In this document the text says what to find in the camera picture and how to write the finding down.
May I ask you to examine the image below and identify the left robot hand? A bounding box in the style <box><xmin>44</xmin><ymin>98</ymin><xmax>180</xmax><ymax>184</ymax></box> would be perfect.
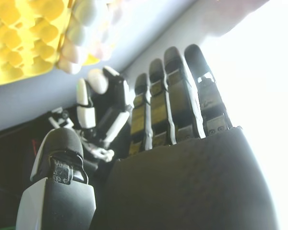
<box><xmin>15</xmin><ymin>44</ymin><xmax>282</xmax><ymax>230</ymax></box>

